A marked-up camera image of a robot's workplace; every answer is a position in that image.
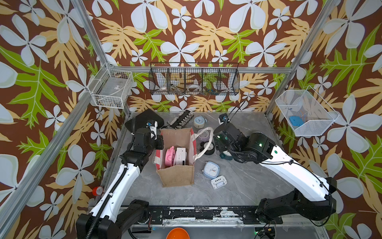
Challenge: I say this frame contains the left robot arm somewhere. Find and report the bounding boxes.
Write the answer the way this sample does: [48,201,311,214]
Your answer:
[76,119,164,239]

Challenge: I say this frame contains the lilac round alarm clock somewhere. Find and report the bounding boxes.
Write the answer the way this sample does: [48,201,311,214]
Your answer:
[198,129,210,142]

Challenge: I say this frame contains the dark green alarm clock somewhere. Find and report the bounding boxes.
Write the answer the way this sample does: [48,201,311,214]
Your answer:
[219,151,233,161]

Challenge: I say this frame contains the pink twin-bell alarm clock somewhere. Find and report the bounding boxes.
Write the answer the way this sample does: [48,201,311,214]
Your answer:
[165,146,176,167]

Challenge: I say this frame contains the cream and blue alarm clock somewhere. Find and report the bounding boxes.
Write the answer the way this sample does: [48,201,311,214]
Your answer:
[193,116,207,129]

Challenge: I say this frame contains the blue object in basket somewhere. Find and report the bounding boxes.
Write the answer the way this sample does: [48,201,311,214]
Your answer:
[289,116,304,127]

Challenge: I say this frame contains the orange bowl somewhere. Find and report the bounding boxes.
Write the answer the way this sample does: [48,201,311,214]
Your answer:
[166,228,190,239]

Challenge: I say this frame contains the red cap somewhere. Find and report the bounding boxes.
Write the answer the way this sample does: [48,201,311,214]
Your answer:
[92,186,103,197]

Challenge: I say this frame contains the white wire basket right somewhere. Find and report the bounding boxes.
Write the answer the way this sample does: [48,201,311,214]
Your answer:
[276,87,339,137]

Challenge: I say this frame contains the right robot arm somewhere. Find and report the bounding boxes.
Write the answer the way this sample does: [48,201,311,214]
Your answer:
[213,114,337,223]

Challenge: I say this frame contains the blue square alarm clock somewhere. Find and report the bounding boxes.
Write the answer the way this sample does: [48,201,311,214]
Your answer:
[203,161,220,179]

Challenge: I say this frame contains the black plastic tool case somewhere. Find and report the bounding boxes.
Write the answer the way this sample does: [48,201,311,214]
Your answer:
[125,109,164,132]

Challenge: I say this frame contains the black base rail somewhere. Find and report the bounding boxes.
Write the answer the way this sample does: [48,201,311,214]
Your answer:
[140,205,283,225]

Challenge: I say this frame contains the white wire basket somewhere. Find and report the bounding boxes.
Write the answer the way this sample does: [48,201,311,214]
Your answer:
[276,87,339,137]
[88,64,134,109]

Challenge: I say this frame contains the small white digital clock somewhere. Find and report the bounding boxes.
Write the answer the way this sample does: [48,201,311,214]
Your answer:
[210,175,227,189]

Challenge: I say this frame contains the canvas bag with red sides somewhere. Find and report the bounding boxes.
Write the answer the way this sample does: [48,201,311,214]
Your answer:
[153,127,213,187]

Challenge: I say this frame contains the black wire basket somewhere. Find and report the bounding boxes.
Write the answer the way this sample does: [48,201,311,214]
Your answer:
[148,62,240,96]

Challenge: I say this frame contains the white wire basket left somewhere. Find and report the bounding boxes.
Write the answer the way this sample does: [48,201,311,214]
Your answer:
[88,64,134,109]

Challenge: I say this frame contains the black twin-bell alarm clock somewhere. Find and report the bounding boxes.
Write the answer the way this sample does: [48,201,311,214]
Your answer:
[201,142,215,155]

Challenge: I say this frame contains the socket set on black rail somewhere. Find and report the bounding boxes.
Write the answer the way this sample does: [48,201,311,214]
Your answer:
[165,110,194,129]

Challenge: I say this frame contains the white rectangular digital clock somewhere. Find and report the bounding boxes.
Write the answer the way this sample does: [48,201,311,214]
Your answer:
[174,147,187,165]

